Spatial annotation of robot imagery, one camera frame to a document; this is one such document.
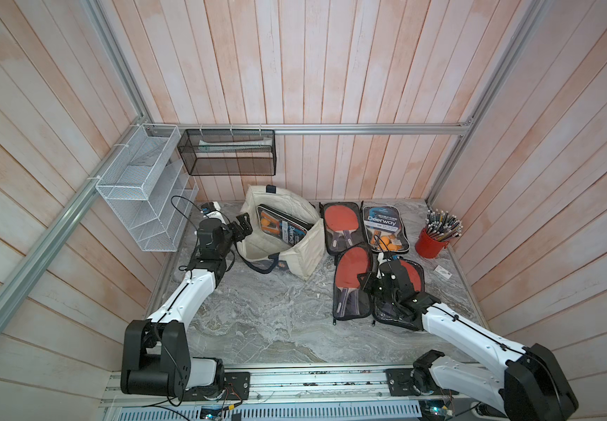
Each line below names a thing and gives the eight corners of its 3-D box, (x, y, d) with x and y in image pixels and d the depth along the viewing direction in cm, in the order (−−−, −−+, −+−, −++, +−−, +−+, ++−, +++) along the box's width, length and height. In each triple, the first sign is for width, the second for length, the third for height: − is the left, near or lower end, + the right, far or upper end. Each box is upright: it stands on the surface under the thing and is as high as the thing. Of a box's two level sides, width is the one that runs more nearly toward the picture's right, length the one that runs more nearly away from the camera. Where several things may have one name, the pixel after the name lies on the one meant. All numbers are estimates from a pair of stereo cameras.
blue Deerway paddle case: (369, 251, 105) (370, 247, 103) (360, 209, 119) (361, 205, 117) (409, 251, 105) (411, 247, 103) (395, 209, 119) (397, 205, 117)
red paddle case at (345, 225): (323, 253, 103) (323, 251, 102) (319, 205, 120) (320, 202, 119) (372, 253, 103) (373, 251, 102) (361, 205, 120) (362, 202, 119)
